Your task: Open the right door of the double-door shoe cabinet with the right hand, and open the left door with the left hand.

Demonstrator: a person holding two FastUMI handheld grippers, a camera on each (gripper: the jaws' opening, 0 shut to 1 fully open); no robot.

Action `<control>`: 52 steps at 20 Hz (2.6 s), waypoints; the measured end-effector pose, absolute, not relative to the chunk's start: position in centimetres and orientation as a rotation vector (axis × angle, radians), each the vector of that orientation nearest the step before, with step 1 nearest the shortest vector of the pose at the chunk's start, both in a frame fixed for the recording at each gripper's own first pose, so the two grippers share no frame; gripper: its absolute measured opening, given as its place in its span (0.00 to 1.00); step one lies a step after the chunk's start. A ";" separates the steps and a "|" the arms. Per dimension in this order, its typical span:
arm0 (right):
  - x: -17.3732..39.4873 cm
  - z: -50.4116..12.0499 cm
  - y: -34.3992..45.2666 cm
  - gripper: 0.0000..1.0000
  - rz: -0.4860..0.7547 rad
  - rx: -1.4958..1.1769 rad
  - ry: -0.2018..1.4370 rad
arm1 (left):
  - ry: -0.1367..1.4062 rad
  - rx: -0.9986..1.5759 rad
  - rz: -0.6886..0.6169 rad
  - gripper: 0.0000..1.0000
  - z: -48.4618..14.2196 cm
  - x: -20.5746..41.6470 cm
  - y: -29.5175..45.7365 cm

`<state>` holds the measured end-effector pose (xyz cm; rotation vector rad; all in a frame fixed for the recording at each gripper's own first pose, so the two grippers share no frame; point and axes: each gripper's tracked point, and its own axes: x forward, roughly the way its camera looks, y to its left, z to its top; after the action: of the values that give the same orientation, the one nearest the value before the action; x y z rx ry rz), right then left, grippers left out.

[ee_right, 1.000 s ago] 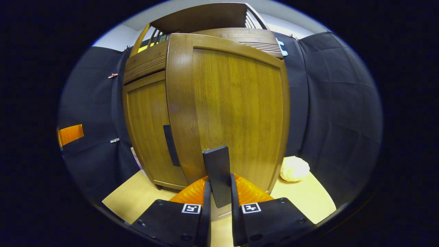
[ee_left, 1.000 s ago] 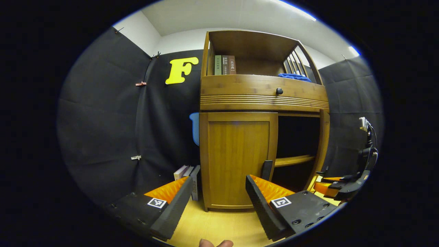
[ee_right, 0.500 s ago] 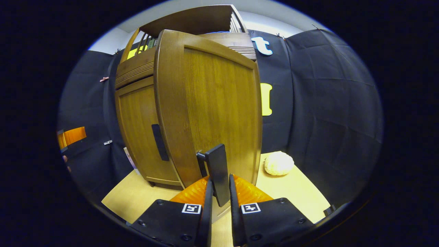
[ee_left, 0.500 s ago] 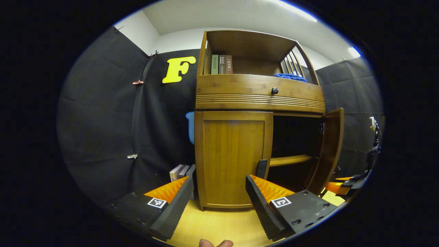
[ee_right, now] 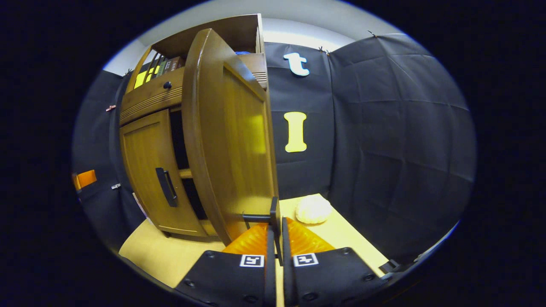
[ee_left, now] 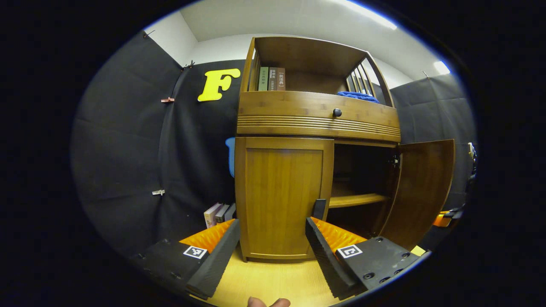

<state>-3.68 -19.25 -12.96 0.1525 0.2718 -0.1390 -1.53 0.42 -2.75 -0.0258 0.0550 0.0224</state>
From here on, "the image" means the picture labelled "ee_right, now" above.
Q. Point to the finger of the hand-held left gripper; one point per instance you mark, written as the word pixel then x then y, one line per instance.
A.
pixel 86 179

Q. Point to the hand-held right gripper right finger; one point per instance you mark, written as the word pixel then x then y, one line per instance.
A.
pixel 332 277

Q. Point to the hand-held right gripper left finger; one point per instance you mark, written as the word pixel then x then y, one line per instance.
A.
pixel 230 281

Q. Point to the wooden cabinet door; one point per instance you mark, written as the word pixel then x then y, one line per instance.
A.
pixel 145 162
pixel 239 149

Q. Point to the wooden double-door shoe cabinet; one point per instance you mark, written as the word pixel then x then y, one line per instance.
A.
pixel 239 34

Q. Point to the thin book beside cabinet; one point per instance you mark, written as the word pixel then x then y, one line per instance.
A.
pixel 138 204

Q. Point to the wooden cabinet drawer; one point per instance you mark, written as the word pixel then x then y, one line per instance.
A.
pixel 149 98

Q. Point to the white crumpled cloth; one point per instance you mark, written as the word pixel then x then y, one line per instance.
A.
pixel 313 209

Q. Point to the wooden inner shelf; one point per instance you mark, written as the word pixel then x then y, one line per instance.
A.
pixel 185 173

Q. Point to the green book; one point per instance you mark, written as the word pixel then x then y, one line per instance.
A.
pixel 161 69

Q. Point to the dark brown book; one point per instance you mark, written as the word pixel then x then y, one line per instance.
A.
pixel 168 66

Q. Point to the reddish brown book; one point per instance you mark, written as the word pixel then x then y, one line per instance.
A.
pixel 178 63

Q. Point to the black backdrop cloth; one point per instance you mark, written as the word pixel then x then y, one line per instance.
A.
pixel 384 128

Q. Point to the blue towel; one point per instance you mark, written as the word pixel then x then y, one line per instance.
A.
pixel 243 53

